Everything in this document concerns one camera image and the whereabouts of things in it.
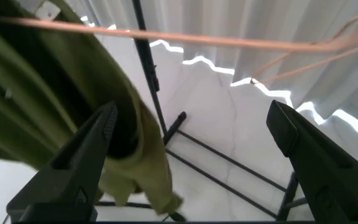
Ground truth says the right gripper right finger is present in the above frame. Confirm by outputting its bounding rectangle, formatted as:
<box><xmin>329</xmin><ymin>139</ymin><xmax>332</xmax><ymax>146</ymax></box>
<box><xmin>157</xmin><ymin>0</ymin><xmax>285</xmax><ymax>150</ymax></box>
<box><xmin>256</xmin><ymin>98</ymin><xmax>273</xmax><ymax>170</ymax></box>
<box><xmin>265</xmin><ymin>99</ymin><xmax>358</xmax><ymax>224</ymax></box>

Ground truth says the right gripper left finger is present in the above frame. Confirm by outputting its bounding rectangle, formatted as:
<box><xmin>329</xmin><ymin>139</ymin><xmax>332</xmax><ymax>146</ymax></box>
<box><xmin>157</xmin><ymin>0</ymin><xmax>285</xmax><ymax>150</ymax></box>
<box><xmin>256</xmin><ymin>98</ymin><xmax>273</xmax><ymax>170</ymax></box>
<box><xmin>6</xmin><ymin>101</ymin><xmax>119</xmax><ymax>223</ymax></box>

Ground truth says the black clothes rack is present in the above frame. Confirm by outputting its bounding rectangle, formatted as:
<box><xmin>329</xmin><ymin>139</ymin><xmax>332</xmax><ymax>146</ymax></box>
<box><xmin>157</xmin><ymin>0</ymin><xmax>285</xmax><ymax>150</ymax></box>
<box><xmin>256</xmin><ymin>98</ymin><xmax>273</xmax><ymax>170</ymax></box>
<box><xmin>94</xmin><ymin>0</ymin><xmax>307</xmax><ymax>222</ymax></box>

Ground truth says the green long-sleeved shirt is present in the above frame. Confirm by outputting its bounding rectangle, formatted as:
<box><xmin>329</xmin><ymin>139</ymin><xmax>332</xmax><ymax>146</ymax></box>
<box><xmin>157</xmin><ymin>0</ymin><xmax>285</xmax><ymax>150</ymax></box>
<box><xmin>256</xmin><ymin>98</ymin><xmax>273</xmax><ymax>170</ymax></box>
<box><xmin>0</xmin><ymin>0</ymin><xmax>185</xmax><ymax>215</ymax></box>

